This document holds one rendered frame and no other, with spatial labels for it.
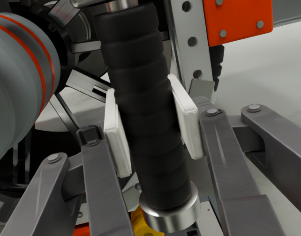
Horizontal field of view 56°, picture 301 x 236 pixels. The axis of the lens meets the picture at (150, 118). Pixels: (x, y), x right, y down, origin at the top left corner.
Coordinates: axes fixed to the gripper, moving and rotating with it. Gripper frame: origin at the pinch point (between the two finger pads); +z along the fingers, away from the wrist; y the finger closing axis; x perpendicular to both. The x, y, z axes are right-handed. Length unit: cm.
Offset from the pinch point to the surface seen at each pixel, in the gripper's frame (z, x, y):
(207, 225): 62, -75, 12
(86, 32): 63, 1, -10
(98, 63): 67, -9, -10
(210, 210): 69, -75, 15
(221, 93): 202, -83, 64
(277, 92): 179, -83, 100
